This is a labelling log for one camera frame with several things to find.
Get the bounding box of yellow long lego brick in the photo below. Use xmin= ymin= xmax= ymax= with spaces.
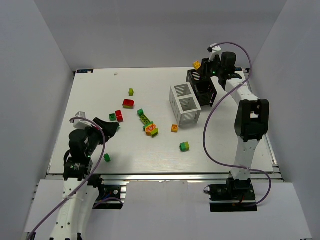
xmin=192 ymin=60 xmax=202 ymax=71

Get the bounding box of red lego brick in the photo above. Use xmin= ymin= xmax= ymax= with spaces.
xmin=115 ymin=110 xmax=124 ymax=123

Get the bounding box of lime green lego plate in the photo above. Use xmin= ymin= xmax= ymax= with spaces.
xmin=139 ymin=114 xmax=151 ymax=126

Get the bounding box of flower lego piece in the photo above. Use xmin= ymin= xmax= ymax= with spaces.
xmin=144 ymin=122 xmax=159 ymax=138

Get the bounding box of green lime lego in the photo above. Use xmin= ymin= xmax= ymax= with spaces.
xmin=179 ymin=141 xmax=190 ymax=152

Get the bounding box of green small lego cube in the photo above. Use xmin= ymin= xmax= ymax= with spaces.
xmin=137 ymin=108 xmax=144 ymax=117

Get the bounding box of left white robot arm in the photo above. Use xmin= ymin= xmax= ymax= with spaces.
xmin=49 ymin=117 xmax=120 ymax=240

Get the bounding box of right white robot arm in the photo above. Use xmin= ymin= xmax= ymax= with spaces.
xmin=196 ymin=50 xmax=270 ymax=181

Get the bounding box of black slotted container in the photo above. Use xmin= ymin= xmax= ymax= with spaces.
xmin=186 ymin=69 xmax=218 ymax=107

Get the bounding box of green square lego brick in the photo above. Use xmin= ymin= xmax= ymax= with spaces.
xmin=109 ymin=113 xmax=117 ymax=122

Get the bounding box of right blue label sticker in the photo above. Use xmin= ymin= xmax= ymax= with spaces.
xmin=235 ymin=67 xmax=243 ymax=72

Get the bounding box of blue label sticker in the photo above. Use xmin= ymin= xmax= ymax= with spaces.
xmin=76 ymin=69 xmax=94 ymax=74
xmin=235 ymin=67 xmax=243 ymax=72

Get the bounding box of small green lego brick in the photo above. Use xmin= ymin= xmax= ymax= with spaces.
xmin=103 ymin=153 xmax=111 ymax=163

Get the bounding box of red lime rounded lego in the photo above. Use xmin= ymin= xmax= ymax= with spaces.
xmin=122 ymin=99 xmax=135 ymax=109

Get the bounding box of white slotted container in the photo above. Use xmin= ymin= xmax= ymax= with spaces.
xmin=169 ymin=82 xmax=202 ymax=127

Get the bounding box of lime small lego brick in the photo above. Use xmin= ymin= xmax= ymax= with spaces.
xmin=128 ymin=88 xmax=134 ymax=96

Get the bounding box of orange small lego brick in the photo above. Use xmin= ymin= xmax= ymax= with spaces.
xmin=171 ymin=124 xmax=179 ymax=133

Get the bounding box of left blue label sticker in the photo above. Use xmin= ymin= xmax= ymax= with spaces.
xmin=76 ymin=69 xmax=94 ymax=74

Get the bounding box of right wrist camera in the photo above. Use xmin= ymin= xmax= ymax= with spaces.
xmin=207 ymin=43 xmax=222 ymax=62

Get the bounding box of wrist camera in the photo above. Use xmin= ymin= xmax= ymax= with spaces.
xmin=72 ymin=111 xmax=91 ymax=130
xmin=207 ymin=43 xmax=222 ymax=62

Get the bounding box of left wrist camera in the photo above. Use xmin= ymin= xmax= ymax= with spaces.
xmin=72 ymin=111 xmax=91 ymax=130

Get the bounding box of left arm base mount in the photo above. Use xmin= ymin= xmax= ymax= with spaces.
xmin=93 ymin=175 xmax=129 ymax=210

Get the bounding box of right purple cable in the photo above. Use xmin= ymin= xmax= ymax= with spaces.
xmin=202 ymin=42 xmax=273 ymax=207

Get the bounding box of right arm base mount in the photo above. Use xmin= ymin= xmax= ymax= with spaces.
xmin=203 ymin=177 xmax=258 ymax=213

